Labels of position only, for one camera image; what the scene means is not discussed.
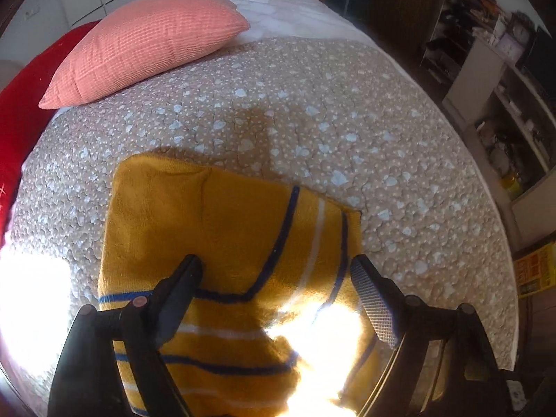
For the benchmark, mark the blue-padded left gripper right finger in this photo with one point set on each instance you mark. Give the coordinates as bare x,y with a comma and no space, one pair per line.
442,362

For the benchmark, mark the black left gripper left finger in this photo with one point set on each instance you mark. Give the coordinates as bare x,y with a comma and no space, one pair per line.
87,381

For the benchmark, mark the yellow striped knit sweater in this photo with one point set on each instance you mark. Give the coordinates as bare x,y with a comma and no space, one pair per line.
276,327

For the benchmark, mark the yellow red box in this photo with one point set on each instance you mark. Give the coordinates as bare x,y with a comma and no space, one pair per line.
535,272

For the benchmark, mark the beige heart-pattern quilt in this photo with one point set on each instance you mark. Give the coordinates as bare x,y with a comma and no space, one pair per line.
334,117

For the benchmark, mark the red embroidered long pillow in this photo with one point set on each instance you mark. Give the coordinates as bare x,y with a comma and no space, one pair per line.
22,121

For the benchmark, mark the black television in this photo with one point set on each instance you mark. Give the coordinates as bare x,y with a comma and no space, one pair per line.
540,66

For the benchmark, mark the white shelf unit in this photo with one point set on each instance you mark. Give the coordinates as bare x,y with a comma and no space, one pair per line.
506,122

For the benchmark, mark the purple square clock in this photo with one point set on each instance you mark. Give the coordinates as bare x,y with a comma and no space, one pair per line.
510,49

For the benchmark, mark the dark ornate mantel clock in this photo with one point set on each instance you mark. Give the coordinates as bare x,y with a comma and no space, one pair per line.
521,28

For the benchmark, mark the pink textured pillow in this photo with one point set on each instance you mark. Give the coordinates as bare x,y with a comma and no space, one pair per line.
140,40

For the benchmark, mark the brown wooden door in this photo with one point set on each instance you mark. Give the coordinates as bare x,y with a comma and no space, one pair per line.
402,24

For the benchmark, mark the white wall socket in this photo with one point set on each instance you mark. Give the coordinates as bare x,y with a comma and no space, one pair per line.
29,13

